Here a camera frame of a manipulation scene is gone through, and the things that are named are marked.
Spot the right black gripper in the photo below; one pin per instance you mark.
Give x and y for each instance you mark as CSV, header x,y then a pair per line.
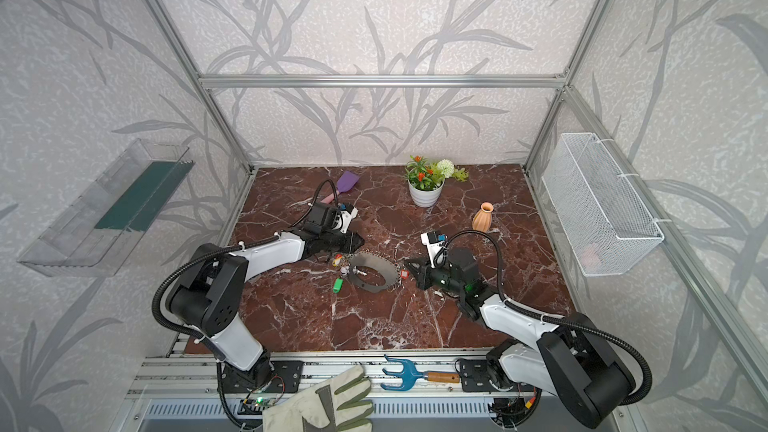
x,y
424,273

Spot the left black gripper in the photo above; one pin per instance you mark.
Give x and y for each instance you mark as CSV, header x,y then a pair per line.
x,y
341,243

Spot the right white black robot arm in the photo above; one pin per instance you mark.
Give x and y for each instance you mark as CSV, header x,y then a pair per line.
x,y
591,371

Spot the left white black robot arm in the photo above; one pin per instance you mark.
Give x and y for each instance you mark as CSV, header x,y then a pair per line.
x,y
201,298

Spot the green key tag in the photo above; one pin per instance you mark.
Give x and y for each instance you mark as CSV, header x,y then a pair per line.
x,y
337,286

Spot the purple pink toy spatula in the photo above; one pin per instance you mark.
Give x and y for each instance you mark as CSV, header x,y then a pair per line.
x,y
344,184

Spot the small terracotta vase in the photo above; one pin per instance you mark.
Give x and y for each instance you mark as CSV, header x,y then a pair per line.
x,y
482,220

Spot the white pot with flowers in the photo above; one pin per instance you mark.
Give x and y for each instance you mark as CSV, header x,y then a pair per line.
x,y
426,179

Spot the blue garden hand fork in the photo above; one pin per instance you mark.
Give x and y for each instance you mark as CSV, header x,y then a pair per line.
x,y
409,375

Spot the white green work glove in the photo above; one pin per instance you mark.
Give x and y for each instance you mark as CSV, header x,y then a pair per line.
x,y
338,404

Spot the green circuit board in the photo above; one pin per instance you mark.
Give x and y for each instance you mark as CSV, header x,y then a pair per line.
x,y
256,406

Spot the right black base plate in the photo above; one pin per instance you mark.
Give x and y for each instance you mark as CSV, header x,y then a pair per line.
x,y
474,375

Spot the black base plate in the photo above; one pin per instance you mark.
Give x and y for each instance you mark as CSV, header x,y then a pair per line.
x,y
273,377
474,375

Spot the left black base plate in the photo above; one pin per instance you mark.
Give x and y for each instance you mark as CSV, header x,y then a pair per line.
x,y
273,377

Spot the white wire mesh basket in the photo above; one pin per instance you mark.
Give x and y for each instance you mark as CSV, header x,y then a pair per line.
x,y
607,224

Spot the clear plastic wall tray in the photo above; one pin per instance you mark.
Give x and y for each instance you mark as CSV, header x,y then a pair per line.
x,y
95,235

